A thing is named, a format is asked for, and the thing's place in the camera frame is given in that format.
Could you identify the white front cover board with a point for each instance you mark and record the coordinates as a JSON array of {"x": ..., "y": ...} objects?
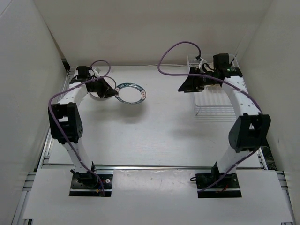
[{"x": 157, "y": 198}]

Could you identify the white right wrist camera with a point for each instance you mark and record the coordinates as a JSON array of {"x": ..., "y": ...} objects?
[{"x": 201, "y": 61}]

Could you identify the white plate teal rim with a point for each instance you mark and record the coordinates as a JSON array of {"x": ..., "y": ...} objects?
[{"x": 130, "y": 93}]

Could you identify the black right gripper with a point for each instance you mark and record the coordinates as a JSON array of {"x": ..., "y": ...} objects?
[{"x": 191, "y": 84}]

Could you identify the aluminium table edge rail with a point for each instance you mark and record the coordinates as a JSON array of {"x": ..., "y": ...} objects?
[{"x": 139, "y": 167}]

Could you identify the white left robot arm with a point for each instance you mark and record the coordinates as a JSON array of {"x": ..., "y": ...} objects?
[{"x": 65, "y": 122}]

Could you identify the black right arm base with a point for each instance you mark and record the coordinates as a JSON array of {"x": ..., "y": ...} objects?
[{"x": 228, "y": 187}]

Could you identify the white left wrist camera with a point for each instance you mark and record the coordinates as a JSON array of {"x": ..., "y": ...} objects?
[{"x": 97, "y": 71}]

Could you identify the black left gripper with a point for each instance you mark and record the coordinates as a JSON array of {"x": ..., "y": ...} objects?
[{"x": 106, "y": 92}]

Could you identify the plate with orange pattern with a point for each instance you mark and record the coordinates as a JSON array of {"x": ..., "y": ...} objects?
[{"x": 94, "y": 95}]

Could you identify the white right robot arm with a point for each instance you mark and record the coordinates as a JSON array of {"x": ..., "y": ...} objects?
[{"x": 249, "y": 131}]

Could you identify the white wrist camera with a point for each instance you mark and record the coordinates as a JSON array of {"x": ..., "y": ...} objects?
[
  {"x": 201, "y": 61},
  {"x": 97, "y": 71}
]

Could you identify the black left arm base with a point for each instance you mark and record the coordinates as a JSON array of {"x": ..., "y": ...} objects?
[{"x": 87, "y": 185}]

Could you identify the white wire dish rack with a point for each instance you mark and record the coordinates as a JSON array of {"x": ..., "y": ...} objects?
[{"x": 212, "y": 102}]

